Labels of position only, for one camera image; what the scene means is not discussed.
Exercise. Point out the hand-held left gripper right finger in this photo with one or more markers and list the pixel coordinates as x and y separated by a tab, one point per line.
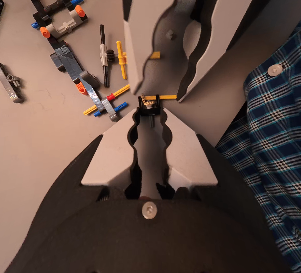
190	160

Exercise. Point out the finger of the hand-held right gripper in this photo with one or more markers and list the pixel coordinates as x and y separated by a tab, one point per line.
228	14
145	7

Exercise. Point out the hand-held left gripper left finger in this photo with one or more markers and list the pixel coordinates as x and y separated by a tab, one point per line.
110	157

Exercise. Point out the black lego frame with gear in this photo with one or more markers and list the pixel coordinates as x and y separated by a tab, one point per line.
150	113

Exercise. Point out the yellow lego axle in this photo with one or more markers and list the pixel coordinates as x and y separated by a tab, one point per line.
168	96

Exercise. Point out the small light grey lego plate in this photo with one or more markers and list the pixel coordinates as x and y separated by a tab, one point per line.
170	35

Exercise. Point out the black axle lego gear assembly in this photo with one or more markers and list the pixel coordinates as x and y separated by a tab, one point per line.
105	75

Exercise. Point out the black lego chassis assembly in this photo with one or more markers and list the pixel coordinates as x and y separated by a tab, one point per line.
68	66

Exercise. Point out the grey lego beam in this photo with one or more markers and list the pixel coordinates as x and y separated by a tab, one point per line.
10	93

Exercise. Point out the small grey lego connector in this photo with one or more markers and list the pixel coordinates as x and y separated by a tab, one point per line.
12	79

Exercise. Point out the long black lego beam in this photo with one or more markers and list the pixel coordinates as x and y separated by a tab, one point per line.
1	7

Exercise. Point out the person's plaid shirt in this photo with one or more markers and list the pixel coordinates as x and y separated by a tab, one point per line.
270	136

